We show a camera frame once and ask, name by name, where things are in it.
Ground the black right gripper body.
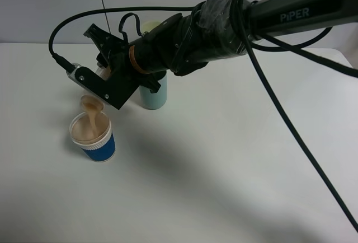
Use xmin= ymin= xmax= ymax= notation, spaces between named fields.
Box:
xmin=84 ymin=24 xmax=161 ymax=94

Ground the pink label drink bottle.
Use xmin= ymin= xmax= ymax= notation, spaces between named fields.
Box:
xmin=80 ymin=67 xmax=111 ymax=112

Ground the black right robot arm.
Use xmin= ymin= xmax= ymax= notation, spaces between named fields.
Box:
xmin=75 ymin=0 xmax=357 ymax=106

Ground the pale yellow plastic cup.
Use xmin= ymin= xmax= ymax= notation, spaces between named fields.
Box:
xmin=140 ymin=21 xmax=161 ymax=34

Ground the teal plastic cup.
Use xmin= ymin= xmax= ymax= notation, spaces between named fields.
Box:
xmin=139 ymin=71 xmax=167 ymax=110

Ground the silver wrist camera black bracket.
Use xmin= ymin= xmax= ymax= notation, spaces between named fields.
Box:
xmin=66 ymin=64 xmax=139 ymax=110

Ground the black camera cable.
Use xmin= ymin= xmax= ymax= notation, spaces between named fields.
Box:
xmin=48 ymin=0 xmax=358 ymax=227

